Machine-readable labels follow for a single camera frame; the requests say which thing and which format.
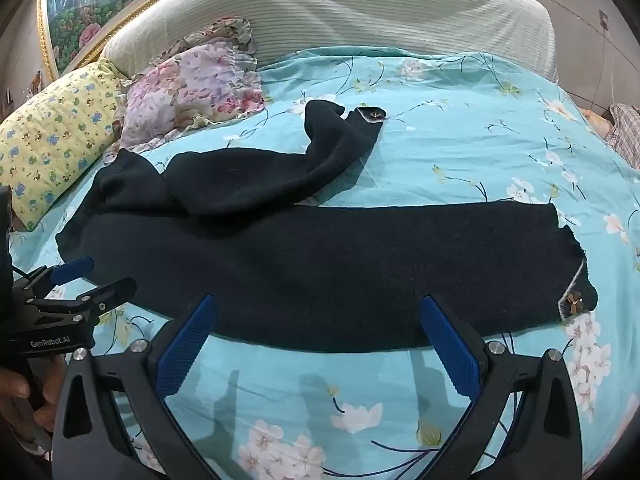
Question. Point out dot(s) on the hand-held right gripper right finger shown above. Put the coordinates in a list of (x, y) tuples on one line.
[(450, 345)]

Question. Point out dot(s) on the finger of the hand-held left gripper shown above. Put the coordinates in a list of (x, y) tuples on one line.
[(75, 270), (107, 296)]

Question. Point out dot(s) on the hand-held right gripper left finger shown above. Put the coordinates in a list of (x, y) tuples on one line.
[(187, 345)]

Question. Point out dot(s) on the black pants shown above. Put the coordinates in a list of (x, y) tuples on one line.
[(300, 270)]

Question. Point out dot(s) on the person's left hand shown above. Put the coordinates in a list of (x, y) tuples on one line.
[(15, 390)]

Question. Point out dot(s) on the yellow printed pillow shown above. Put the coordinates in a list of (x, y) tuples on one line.
[(55, 140)]

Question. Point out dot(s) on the turquoise floral bedsheet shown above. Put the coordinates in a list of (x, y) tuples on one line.
[(450, 160)]

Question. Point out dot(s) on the pink floral pillow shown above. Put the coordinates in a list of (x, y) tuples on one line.
[(190, 90)]

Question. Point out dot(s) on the gold framed landscape painting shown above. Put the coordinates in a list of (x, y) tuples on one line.
[(75, 15)]

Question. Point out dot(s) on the peach cloth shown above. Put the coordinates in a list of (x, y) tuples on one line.
[(596, 121)]

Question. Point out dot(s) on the plaid cloth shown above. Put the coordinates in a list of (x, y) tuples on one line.
[(625, 132)]

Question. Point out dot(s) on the white striped headboard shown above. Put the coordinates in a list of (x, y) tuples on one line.
[(350, 15)]

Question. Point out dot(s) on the wall socket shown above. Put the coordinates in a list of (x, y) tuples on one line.
[(602, 19)]

